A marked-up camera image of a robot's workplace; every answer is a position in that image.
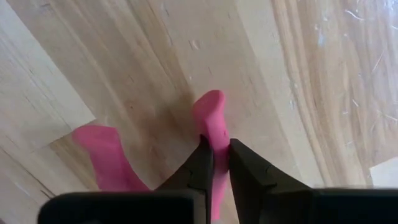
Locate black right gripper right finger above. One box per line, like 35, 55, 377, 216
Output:
229, 138, 398, 224

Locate pink handled scissors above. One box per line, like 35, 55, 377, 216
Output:
72, 90, 231, 222

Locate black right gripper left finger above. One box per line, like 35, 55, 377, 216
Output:
37, 134, 215, 224

